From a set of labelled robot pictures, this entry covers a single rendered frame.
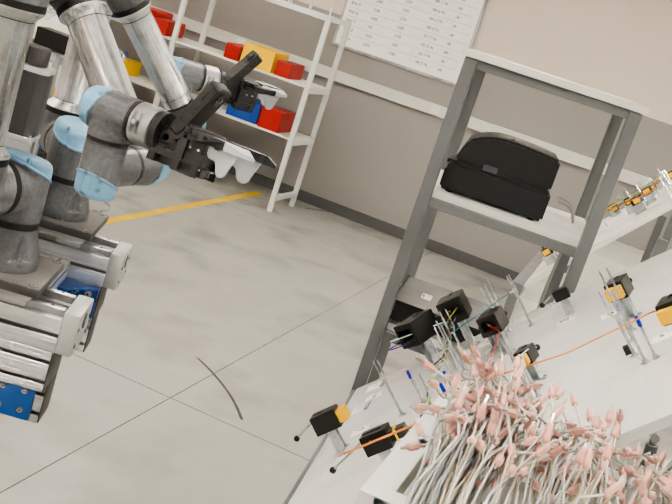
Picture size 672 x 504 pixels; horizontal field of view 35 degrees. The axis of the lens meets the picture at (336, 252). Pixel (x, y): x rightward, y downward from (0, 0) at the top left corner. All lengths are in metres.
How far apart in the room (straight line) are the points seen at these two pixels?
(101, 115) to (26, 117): 0.54
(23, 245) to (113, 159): 0.38
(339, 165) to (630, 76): 2.71
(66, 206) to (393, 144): 7.25
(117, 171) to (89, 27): 0.31
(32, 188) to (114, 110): 0.36
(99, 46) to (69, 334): 0.58
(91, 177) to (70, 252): 0.79
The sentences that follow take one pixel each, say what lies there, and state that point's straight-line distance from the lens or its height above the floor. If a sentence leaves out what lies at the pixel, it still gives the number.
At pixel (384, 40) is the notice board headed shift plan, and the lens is 9.75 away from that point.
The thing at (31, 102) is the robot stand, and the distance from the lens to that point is 2.39.
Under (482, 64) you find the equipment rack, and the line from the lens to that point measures 2.86.
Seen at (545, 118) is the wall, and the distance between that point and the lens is 9.47.
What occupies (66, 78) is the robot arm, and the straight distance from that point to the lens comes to 2.75.
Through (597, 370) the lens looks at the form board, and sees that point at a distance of 2.09.
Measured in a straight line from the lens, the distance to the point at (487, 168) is 2.94.
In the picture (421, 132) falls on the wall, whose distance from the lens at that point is 9.66.
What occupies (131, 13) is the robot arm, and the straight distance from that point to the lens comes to 2.61.
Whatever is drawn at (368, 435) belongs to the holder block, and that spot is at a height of 1.11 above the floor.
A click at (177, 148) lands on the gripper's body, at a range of 1.79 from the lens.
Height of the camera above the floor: 1.86
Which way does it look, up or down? 13 degrees down
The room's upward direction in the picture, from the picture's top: 18 degrees clockwise
